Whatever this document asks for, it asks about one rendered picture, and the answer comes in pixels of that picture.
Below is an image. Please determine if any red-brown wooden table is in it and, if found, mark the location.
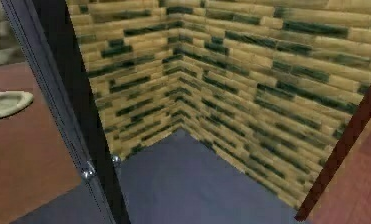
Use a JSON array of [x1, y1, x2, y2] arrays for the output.
[[0, 61, 83, 224]]

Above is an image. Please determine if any pale green oval dish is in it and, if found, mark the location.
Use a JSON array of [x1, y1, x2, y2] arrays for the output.
[[0, 90, 35, 121]]

